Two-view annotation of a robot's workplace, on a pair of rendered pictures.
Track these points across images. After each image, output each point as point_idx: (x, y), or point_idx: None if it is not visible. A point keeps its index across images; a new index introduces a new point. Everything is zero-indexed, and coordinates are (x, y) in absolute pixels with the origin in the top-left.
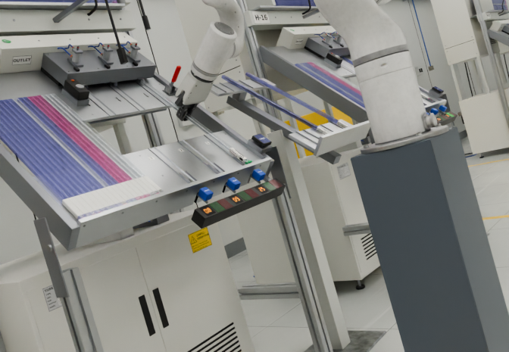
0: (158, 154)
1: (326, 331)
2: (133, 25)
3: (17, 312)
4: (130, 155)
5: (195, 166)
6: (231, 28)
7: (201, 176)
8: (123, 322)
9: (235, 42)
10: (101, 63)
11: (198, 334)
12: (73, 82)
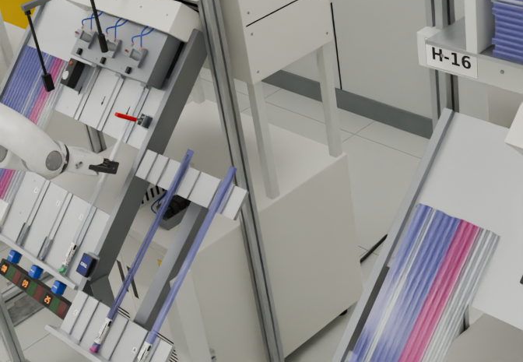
0: (43, 191)
1: None
2: None
3: None
4: (31, 174)
5: (43, 228)
6: (6, 153)
7: (33, 240)
8: None
9: (26, 165)
10: (107, 52)
11: (163, 329)
12: (71, 65)
